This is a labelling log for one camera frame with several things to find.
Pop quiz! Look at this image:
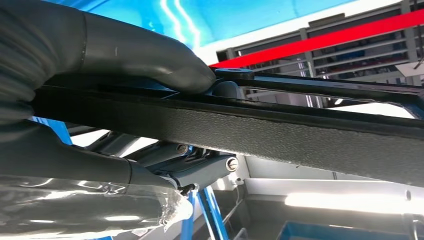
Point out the blue metal shelf rack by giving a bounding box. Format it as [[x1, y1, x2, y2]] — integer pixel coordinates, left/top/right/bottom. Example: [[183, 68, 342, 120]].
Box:
[[33, 0, 359, 240]]

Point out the red barrier belt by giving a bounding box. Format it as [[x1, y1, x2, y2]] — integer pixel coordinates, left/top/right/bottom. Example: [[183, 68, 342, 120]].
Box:
[[210, 9, 424, 69]]

